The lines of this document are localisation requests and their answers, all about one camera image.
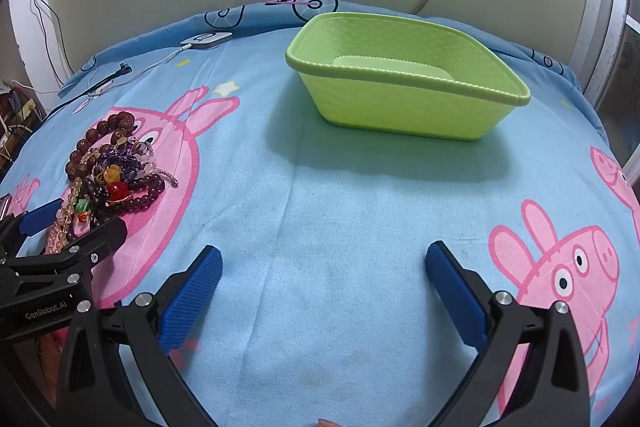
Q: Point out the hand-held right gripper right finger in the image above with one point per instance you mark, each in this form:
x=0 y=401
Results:
x=452 y=294

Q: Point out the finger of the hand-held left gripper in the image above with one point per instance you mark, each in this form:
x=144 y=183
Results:
x=42 y=217
x=102 y=239

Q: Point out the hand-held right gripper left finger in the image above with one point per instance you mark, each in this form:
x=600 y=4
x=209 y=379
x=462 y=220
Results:
x=196 y=294

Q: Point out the green plastic basket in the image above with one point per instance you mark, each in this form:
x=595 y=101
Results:
x=400 y=107

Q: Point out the cluttered side shelf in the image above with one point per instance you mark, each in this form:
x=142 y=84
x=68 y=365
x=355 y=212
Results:
x=17 y=117

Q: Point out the blue cartoon printed bedsheet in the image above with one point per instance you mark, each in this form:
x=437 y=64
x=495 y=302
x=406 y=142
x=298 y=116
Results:
x=325 y=207

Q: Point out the grey window frame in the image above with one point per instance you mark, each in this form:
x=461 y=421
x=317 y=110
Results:
x=607 y=32

